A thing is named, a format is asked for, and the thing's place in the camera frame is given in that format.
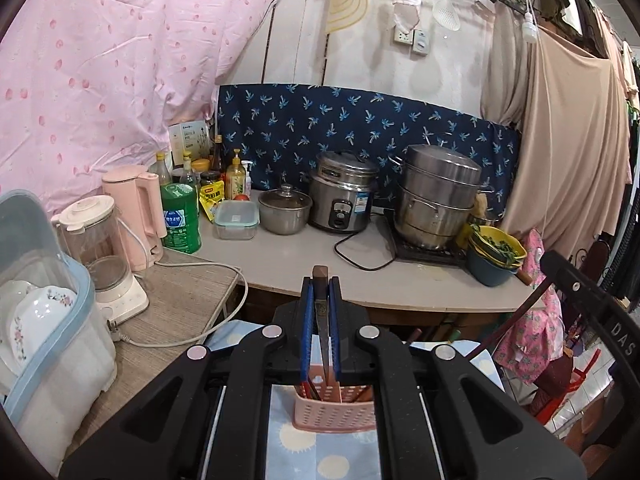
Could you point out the tan lumpy root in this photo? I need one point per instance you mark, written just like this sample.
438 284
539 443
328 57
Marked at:
481 204

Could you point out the dark sauce bottle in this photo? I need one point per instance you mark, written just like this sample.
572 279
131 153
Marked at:
217 155

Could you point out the white blender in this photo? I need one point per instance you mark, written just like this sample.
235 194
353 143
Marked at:
102 260

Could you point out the white pump bottle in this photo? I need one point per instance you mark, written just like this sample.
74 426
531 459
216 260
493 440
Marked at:
247 182

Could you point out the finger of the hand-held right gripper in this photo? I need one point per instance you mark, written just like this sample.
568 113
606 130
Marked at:
565 275

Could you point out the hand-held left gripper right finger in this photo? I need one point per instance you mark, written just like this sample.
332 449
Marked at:
334 335

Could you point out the floral white bowl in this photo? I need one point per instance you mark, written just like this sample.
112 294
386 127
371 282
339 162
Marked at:
37 320

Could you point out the pink electric kettle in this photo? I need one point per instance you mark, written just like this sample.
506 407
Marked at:
132 220

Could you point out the yellow bowl with greens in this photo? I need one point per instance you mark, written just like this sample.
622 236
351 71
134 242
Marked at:
497 247

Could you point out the white carton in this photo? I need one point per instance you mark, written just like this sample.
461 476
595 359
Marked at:
187 140

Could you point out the white slotted ladle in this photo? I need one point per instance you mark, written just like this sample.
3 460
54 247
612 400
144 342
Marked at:
446 12

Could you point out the pink dotted curtain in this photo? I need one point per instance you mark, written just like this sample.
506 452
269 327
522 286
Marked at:
110 75

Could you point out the pink pineapple print garment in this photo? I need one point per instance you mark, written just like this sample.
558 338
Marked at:
530 330

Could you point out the small steel pot with lid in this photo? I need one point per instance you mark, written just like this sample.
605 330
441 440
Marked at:
285 212

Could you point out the green detergent bottle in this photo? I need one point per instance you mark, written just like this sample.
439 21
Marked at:
181 220

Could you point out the blue bowl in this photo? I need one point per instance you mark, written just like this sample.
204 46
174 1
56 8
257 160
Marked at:
490 275

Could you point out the dark glass jar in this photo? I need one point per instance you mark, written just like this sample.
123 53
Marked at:
211 180

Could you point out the red plastic stool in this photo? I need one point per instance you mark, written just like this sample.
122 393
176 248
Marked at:
565 390

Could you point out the white wall socket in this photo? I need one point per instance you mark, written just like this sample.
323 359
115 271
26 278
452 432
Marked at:
403 36

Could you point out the steel steamer pot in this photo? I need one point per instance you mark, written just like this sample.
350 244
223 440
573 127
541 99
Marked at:
437 195

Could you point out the steel rice cooker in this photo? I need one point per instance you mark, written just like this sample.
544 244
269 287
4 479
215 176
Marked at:
342 195

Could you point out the hanging clothes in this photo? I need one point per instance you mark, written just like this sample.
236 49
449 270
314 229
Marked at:
615 60

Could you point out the dark wooden chair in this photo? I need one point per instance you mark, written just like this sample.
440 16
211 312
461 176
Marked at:
600 255

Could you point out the blue dotted tablecloth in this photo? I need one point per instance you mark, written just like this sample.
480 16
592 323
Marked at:
320 455

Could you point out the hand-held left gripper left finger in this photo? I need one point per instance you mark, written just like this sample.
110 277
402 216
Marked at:
308 335

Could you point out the navy leaf print cloth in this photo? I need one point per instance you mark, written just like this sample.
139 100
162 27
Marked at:
360 115

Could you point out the dark red chopstick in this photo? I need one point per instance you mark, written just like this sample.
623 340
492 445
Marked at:
315 392
303 391
510 320

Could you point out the black induction cooktop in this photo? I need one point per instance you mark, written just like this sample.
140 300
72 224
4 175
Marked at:
425 255

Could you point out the yellow seasoning packet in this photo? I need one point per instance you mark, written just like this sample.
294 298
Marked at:
210 205

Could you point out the glass food container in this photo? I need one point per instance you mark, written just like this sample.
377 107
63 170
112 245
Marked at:
236 220

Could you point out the white light bulb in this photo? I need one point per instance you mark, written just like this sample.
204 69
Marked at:
529 27

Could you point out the clear bottle with yellow cap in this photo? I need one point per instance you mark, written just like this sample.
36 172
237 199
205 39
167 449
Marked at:
163 170

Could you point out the white wall switch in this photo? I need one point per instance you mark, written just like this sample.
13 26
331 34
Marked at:
421 42

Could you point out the pink plastic utensil basket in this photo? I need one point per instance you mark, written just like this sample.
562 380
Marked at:
332 405

